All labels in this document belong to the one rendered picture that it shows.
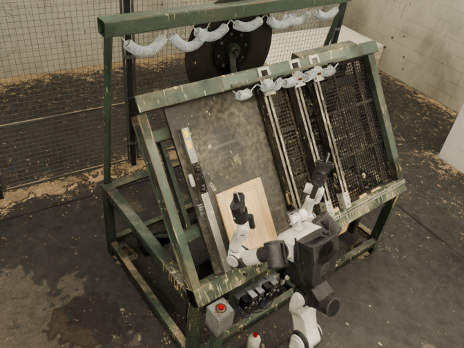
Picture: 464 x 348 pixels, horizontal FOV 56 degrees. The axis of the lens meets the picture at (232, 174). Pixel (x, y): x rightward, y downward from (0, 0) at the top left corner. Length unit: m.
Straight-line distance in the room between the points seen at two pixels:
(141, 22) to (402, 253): 3.31
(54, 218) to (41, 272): 0.66
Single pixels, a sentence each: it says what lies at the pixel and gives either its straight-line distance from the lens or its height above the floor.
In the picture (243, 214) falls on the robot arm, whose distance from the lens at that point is 2.33.
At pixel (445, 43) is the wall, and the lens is 7.84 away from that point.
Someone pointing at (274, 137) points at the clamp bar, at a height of 1.48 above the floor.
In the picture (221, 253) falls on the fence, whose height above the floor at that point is 1.00.
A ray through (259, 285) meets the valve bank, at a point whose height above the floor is 0.74.
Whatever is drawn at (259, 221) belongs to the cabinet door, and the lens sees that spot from 2.98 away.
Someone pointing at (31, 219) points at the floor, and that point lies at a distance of 4.62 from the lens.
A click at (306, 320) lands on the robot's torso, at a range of 2.87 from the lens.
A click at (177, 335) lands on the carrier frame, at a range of 3.41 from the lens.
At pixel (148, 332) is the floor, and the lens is 3.64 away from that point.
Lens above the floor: 3.09
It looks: 38 degrees down
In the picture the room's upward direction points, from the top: 8 degrees clockwise
